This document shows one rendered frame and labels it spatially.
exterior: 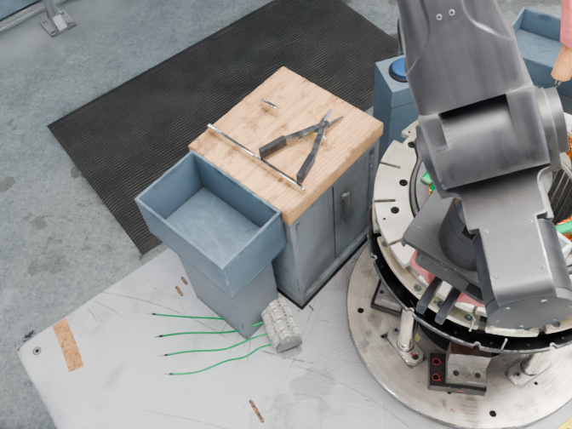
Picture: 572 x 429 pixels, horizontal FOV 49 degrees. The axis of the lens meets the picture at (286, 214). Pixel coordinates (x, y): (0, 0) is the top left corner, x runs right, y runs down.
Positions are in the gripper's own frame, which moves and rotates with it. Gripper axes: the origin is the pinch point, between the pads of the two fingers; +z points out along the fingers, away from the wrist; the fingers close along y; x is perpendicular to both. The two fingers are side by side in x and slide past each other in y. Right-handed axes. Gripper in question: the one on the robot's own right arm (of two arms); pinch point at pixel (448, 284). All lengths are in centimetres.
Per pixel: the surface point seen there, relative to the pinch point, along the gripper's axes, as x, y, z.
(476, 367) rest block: 8.2, 8.5, 32.7
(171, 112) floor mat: 70, -123, 130
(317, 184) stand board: 9.6, -21.1, 13.0
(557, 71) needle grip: 17.5, -1.5, -13.3
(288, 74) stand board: 24.2, -36.2, 14.7
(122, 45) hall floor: 89, -167, 136
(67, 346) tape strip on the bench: -23, -47, 44
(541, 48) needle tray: 53, -8, 16
